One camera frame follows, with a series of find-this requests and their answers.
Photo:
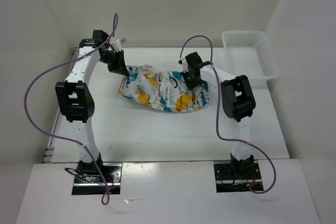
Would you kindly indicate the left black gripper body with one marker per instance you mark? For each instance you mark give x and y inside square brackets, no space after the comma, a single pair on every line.
[114,60]

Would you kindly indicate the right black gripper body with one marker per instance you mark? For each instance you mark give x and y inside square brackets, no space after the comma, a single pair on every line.
[190,82]

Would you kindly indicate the patterned white teal yellow shorts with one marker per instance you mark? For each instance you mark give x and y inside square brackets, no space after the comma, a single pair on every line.
[162,90]

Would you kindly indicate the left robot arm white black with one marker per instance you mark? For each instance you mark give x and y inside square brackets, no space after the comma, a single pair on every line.
[75,101]

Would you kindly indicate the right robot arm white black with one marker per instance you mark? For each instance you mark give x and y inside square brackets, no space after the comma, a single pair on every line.
[237,100]

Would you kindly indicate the white plastic basket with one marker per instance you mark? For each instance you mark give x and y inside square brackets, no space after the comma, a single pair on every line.
[249,52]

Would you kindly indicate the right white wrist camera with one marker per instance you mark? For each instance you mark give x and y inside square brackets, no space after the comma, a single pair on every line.
[184,63]

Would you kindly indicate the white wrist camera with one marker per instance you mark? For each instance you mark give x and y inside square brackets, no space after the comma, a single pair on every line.
[184,63]
[116,44]

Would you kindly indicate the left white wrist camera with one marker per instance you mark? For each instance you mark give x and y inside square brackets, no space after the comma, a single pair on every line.
[116,44]

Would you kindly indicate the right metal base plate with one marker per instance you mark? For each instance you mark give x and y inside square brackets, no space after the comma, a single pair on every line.
[228,181]

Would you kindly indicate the metal base plate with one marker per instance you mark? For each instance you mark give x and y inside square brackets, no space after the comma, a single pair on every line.
[228,181]
[91,183]

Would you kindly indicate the aluminium rail frame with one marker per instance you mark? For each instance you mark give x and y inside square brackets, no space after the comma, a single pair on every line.
[62,94]

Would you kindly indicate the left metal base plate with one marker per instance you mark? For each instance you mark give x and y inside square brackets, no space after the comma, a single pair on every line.
[91,183]

